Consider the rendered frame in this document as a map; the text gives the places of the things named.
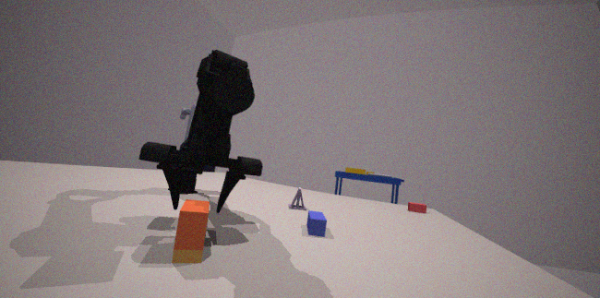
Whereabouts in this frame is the blue cube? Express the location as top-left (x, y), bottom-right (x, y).
top-left (307, 210), bottom-right (327, 237)

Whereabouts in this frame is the red rectangular block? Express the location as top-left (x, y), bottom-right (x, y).
top-left (408, 202), bottom-right (426, 213)

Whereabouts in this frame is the orange bar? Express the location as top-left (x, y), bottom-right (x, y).
top-left (172, 199), bottom-right (210, 264)

